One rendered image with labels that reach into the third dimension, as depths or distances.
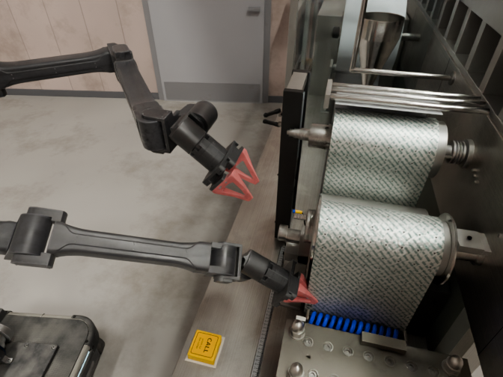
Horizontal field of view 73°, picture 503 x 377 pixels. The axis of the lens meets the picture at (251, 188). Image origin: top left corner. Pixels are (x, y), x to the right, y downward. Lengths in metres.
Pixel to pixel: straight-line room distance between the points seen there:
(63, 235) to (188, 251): 0.24
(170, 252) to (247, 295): 0.40
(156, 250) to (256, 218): 0.62
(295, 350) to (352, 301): 0.17
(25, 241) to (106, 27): 3.82
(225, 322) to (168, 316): 1.13
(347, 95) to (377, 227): 0.32
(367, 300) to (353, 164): 0.32
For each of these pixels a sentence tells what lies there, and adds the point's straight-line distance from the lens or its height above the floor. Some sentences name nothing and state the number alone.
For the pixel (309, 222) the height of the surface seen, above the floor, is 1.28.
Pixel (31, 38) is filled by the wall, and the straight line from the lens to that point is 4.92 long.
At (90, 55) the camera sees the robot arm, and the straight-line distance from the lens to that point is 1.12.
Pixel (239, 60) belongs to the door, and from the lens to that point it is 4.08.
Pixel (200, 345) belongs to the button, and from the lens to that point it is 0.97.
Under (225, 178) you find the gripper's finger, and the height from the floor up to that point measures 1.39.
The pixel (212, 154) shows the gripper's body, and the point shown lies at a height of 1.42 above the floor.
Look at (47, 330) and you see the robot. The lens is 2.01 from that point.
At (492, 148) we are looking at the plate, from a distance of 0.87.
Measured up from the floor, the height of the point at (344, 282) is 1.16.
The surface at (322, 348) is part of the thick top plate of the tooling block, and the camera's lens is 0.86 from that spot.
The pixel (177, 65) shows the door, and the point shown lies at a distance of 4.24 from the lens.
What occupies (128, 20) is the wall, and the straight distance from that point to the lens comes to 4.32.
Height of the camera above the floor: 1.79
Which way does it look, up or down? 39 degrees down
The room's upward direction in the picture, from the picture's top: straight up
